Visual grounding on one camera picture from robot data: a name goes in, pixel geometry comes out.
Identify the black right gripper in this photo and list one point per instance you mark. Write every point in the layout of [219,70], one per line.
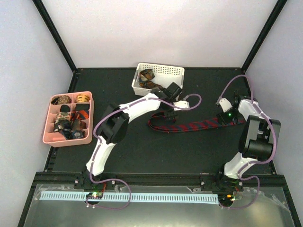
[224,120]

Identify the red navy striped tie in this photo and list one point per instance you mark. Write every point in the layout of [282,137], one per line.
[158,122]

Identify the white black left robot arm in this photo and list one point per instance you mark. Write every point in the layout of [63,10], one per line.
[113,127]

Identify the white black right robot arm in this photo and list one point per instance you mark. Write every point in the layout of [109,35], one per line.
[258,141]

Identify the white perforated plastic basket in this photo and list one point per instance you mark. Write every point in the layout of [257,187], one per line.
[164,76]

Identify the brown patterned tie in basket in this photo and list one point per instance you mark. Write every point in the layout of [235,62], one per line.
[145,80]

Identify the orange patterned rolled tie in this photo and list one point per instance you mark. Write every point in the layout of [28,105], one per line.
[82,98]

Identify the orange navy striped tie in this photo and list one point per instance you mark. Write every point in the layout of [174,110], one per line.
[80,115]

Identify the pink divided organizer tray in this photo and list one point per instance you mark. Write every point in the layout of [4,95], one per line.
[53,127]

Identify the brown monogram rolled tie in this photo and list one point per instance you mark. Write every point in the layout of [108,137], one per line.
[59,100]

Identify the black rolled tie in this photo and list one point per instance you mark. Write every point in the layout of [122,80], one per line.
[65,108]

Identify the camouflage rolled tie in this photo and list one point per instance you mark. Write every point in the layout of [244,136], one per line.
[63,116]

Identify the dark geometric rolled tie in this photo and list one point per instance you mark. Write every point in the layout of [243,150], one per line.
[73,135]

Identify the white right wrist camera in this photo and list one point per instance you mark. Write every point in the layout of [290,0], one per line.
[224,104]

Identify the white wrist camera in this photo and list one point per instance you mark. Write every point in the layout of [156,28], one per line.
[224,104]
[180,105]

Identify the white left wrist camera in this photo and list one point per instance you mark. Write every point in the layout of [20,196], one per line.
[180,105]

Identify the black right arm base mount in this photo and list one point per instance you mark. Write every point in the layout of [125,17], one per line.
[220,183]

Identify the light blue slotted cable duct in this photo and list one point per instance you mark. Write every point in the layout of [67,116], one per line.
[130,197]

